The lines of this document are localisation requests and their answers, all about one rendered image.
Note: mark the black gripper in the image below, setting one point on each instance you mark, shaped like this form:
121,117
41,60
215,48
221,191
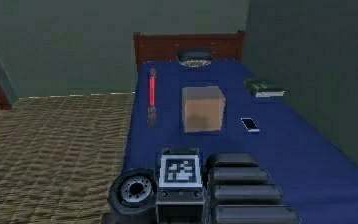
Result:
133,193

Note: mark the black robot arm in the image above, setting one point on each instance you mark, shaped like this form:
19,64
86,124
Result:
227,186

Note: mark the brown cardboard box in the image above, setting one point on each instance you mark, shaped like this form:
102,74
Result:
203,108

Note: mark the white cell phone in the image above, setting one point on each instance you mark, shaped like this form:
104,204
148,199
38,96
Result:
250,124

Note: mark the blue bed with wooden headboard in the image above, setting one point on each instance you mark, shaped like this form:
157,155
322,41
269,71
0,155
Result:
287,150

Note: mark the green book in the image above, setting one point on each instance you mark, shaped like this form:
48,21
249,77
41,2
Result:
262,87

